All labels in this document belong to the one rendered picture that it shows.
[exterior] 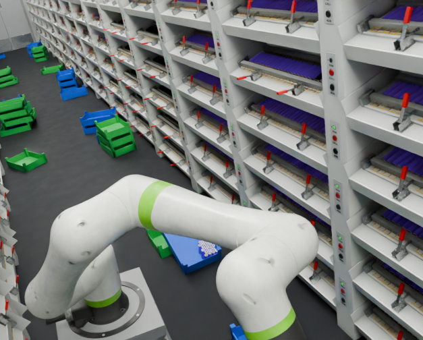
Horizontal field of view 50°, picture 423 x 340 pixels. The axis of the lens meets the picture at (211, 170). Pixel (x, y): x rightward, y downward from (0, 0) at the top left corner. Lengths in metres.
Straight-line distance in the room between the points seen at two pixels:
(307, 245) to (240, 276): 0.16
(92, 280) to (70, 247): 0.42
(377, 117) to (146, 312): 0.92
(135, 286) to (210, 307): 0.50
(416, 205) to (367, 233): 0.27
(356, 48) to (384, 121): 0.20
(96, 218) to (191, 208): 0.21
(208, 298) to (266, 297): 1.35
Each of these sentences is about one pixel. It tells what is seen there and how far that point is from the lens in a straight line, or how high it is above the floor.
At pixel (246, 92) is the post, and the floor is 0.79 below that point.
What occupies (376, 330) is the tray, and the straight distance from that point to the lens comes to 1.76.
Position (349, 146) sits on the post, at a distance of 1.38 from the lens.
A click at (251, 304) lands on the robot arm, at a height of 0.88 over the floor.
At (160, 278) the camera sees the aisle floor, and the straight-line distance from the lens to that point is 2.25.
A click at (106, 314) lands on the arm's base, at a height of 0.41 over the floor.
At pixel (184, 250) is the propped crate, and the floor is 0.05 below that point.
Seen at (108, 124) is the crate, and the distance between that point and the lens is 3.89.
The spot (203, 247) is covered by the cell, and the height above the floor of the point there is 0.08.
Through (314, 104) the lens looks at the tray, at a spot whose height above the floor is 0.89.
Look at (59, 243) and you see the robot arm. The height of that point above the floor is 0.88.
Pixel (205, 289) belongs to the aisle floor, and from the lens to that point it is 2.12.
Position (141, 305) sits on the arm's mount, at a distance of 1.57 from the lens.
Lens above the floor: 1.39
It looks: 27 degrees down
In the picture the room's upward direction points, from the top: 11 degrees counter-clockwise
